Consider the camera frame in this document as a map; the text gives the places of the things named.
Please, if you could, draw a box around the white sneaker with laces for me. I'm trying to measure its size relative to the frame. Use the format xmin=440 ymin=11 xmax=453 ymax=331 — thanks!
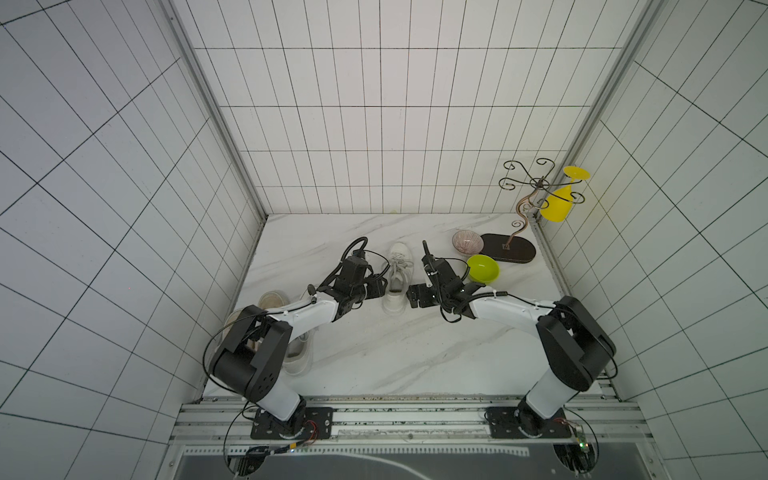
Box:
xmin=382 ymin=242 xmax=414 ymax=316

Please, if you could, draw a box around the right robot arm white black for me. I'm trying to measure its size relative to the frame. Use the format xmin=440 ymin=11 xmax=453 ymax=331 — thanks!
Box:
xmin=407 ymin=242 xmax=616 ymax=438

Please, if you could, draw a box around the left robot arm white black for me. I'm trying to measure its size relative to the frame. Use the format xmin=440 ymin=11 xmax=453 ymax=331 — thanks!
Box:
xmin=204 ymin=237 xmax=387 ymax=424

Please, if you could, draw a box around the lime green plastic bowl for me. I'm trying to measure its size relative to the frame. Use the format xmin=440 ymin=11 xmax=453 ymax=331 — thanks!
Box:
xmin=467 ymin=254 xmax=501 ymax=285

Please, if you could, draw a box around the pink marbled bowl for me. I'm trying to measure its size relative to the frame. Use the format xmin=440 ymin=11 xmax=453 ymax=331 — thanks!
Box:
xmin=452 ymin=230 xmax=484 ymax=256

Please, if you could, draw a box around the black oval stand base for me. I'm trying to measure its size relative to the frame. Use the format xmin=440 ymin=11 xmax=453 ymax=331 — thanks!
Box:
xmin=481 ymin=233 xmax=537 ymax=264

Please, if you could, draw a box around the curly metal cup stand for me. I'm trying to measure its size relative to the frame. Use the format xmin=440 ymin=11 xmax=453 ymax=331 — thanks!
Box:
xmin=499 ymin=157 xmax=567 ymax=236

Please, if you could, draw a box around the yellow plastic goblet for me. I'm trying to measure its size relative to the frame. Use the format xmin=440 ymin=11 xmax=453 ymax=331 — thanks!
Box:
xmin=540 ymin=166 xmax=591 ymax=223

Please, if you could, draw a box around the beige shoe near wall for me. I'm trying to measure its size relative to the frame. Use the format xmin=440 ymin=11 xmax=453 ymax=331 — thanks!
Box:
xmin=257 ymin=291 xmax=290 ymax=310

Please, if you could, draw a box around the aluminium rail frame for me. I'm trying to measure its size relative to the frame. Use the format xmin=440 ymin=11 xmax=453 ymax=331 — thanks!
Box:
xmin=170 ymin=395 xmax=652 ymax=455

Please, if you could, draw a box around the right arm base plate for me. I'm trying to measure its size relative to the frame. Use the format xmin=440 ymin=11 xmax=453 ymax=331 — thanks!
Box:
xmin=484 ymin=406 xmax=572 ymax=440

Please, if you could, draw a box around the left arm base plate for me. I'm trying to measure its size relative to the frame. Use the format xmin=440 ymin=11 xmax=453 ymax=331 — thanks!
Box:
xmin=250 ymin=407 xmax=335 ymax=441

